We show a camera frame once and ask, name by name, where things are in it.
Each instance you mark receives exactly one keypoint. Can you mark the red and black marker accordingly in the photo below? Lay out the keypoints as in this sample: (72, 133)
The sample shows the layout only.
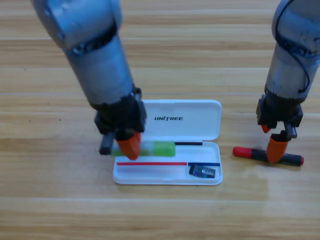
(247, 152)

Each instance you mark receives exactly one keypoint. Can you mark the white plastic pencil case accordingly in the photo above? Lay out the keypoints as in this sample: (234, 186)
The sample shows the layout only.
(180, 150)

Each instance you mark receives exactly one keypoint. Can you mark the dark blue eraser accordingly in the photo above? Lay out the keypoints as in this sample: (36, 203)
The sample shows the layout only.
(202, 171)

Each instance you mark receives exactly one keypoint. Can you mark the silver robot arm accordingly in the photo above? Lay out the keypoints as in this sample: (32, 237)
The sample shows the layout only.
(292, 50)
(95, 55)

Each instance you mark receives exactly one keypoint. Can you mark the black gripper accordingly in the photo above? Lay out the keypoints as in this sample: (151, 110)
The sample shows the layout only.
(280, 112)
(120, 115)

